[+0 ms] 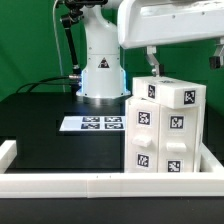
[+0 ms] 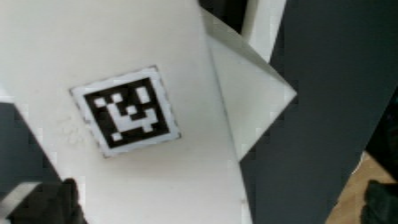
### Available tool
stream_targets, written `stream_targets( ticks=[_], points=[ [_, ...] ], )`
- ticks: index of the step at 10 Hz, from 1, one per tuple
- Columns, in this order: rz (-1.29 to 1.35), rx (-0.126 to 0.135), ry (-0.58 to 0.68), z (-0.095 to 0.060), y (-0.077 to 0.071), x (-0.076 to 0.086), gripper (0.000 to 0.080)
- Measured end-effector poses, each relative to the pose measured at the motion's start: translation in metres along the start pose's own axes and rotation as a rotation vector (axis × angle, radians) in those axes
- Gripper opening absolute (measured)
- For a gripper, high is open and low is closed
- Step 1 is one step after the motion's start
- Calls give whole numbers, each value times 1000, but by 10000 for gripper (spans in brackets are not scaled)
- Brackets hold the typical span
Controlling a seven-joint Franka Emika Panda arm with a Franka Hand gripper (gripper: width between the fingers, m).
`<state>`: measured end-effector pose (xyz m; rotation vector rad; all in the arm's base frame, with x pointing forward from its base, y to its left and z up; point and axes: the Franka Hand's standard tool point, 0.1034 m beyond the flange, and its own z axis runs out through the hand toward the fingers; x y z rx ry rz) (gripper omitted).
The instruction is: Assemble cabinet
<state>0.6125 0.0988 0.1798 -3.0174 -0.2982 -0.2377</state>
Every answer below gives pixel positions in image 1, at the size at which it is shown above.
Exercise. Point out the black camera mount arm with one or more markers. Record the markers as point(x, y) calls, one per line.
point(73, 17)

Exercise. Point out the white cabinet top panel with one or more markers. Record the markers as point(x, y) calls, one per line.
point(178, 128)

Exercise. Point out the white U-shaped frame border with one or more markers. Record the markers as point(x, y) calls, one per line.
point(209, 181)

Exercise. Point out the white cabinet box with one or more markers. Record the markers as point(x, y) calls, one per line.
point(197, 153)

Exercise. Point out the white base tag plate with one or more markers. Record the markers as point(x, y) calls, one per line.
point(93, 123)

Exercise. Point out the small white tagged cube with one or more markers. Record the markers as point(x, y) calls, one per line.
point(169, 92)

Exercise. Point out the white cabinet door panel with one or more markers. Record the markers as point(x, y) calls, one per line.
point(141, 136)

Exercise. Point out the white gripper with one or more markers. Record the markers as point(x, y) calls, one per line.
point(159, 22)

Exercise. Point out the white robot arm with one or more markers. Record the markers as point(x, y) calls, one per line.
point(111, 25)

